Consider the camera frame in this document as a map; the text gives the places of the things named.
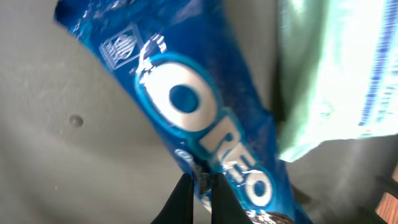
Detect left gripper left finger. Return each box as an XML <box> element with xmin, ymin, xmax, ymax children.
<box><xmin>151</xmin><ymin>174</ymin><xmax>194</xmax><ymax>224</ymax></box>

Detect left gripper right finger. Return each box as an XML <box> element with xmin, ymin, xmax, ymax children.
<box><xmin>211</xmin><ymin>173</ymin><xmax>252</xmax><ymax>224</ymax></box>

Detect blue Oreo packet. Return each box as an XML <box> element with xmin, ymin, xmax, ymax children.
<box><xmin>54</xmin><ymin>0</ymin><xmax>310</xmax><ymax>223</ymax></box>

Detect light teal snack packet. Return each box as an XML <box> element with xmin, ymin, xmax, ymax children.
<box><xmin>279</xmin><ymin>0</ymin><xmax>397</xmax><ymax>162</ymax></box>

